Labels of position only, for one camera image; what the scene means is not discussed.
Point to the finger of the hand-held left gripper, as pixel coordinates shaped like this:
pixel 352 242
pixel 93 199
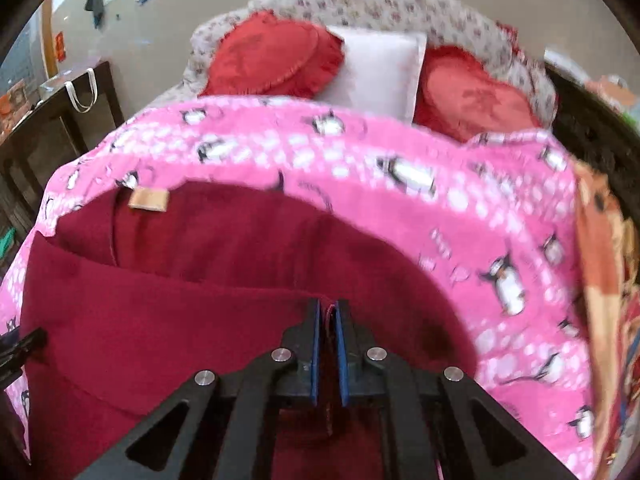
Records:
pixel 24 344

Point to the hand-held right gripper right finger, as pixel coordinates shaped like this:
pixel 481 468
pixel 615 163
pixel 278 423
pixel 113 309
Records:
pixel 343 357

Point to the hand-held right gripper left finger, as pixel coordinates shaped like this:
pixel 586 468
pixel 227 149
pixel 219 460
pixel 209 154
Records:
pixel 314 355

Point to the dark red knit garment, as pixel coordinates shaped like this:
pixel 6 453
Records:
pixel 175 305

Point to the pink penguin print blanket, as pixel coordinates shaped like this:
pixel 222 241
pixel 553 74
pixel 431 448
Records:
pixel 400 230

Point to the dark wooden side table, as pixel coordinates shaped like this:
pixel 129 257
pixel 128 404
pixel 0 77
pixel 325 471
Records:
pixel 55 130

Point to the orange printed cloth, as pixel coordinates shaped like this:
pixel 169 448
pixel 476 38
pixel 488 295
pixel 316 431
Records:
pixel 600 240

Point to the red heart-shaped pillow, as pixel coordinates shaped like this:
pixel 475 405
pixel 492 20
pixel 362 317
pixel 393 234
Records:
pixel 470 95
pixel 270 55

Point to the white pillow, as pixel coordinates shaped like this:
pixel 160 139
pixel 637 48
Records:
pixel 380 65

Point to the floral bed sheet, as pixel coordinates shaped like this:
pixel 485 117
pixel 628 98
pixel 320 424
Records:
pixel 395 7

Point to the dark hanging wall item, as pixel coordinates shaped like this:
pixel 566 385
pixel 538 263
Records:
pixel 95 0

